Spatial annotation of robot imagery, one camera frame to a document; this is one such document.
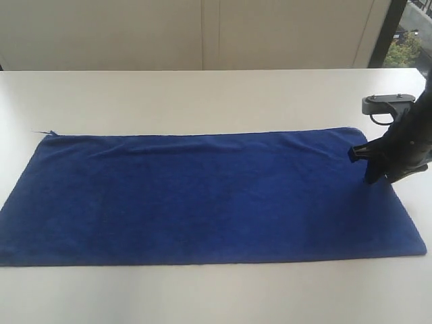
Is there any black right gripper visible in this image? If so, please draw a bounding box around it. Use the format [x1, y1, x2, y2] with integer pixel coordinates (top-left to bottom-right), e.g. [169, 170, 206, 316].
[349, 90, 431, 184]

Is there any blue terry towel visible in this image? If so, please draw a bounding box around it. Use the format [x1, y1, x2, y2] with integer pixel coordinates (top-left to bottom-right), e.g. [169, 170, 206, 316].
[1, 128, 427, 267]

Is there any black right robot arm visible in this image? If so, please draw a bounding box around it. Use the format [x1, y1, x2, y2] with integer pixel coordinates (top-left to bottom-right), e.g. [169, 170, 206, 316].
[348, 73, 431, 184]

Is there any green tree outside window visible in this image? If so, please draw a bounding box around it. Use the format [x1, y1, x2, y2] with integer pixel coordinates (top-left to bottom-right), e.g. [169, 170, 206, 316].
[383, 30, 421, 68]

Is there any black window frame post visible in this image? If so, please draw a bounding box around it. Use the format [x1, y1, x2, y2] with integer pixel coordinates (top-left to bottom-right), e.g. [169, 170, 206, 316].
[367, 0, 408, 68]

